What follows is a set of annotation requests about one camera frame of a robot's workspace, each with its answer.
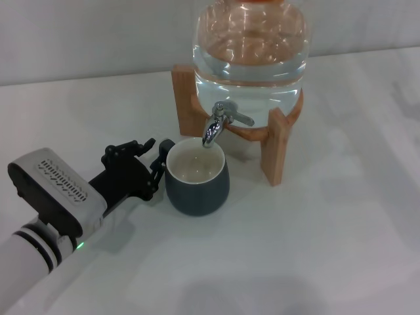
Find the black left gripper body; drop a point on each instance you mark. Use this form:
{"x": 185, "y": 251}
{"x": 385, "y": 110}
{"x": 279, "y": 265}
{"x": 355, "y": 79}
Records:
{"x": 124, "y": 180}

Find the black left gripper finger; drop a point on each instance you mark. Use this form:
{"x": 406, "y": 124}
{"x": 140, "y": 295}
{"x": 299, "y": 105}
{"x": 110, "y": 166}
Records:
{"x": 124, "y": 150}
{"x": 157, "y": 177}

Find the black cup with white inside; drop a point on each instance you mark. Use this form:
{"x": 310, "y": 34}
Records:
{"x": 197, "y": 200}

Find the chrome faucet with lever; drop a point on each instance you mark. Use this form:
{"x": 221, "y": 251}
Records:
{"x": 213, "y": 129}

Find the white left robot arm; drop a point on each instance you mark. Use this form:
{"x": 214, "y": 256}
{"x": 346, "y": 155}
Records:
{"x": 23, "y": 262}

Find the wooden dispenser stand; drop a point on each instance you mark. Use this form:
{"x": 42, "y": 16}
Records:
{"x": 183, "y": 98}

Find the clear glass water dispenser jar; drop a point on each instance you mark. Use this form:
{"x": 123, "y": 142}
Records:
{"x": 249, "y": 82}

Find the white vented wrist camera box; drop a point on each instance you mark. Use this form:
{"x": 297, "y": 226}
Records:
{"x": 52, "y": 190}

